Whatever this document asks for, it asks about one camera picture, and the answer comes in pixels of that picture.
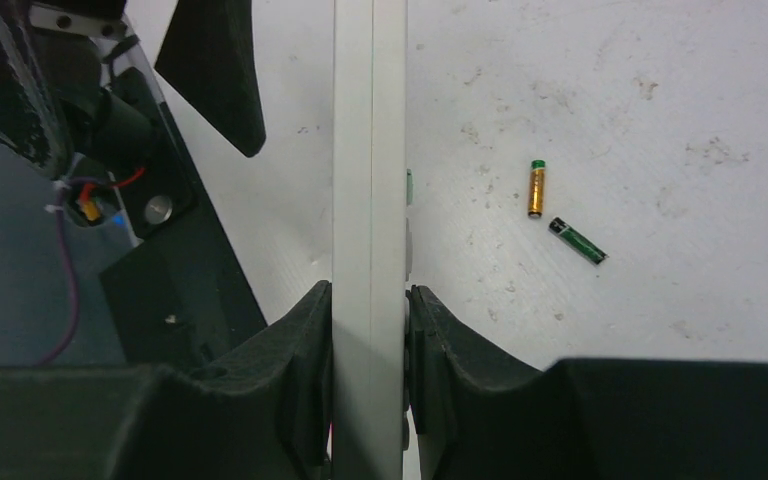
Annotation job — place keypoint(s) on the gold AAA battery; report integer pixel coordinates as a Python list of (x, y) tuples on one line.
[(536, 188)]

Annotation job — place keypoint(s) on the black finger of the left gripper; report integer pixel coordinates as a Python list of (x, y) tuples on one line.
[(207, 56)]

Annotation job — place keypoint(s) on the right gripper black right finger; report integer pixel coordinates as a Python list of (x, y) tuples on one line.
[(480, 413)]

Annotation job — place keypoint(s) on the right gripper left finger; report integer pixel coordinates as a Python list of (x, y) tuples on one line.
[(261, 411)]

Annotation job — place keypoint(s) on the white remote control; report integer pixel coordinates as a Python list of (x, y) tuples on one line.
[(369, 254)]

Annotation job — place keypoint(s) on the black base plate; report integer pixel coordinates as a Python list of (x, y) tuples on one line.
[(179, 296)]

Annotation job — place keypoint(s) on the green black AAA battery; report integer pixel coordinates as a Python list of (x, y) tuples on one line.
[(577, 241)]

